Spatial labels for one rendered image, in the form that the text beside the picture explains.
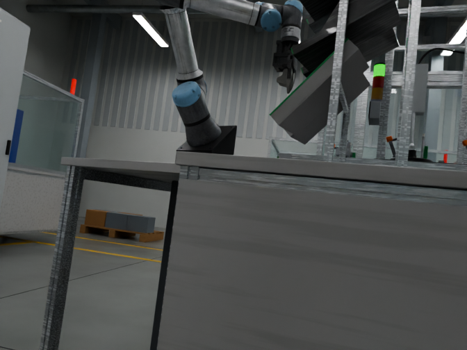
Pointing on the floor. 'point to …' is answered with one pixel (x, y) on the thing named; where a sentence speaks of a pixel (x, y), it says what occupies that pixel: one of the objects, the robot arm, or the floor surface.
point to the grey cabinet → (10, 82)
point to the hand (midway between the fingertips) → (290, 89)
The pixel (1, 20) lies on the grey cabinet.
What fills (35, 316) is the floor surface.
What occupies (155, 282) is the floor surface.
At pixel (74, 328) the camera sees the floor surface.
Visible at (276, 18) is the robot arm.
